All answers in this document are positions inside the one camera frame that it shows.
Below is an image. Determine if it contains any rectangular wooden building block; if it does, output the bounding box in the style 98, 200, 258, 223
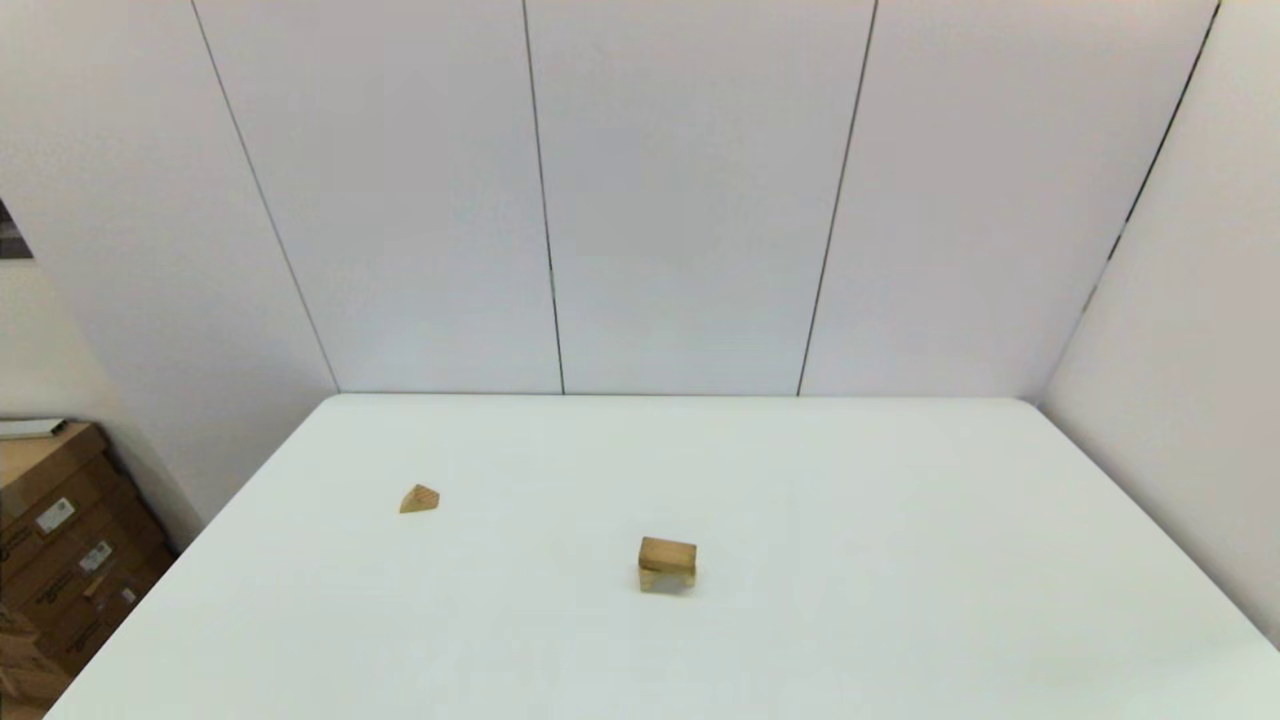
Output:
639, 536, 699, 578

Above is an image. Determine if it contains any brown cardboard box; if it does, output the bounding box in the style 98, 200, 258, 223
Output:
0, 422, 141, 581
0, 520, 181, 691

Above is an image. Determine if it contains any dark wall fixture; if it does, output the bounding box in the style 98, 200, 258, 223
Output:
0, 200, 35, 261

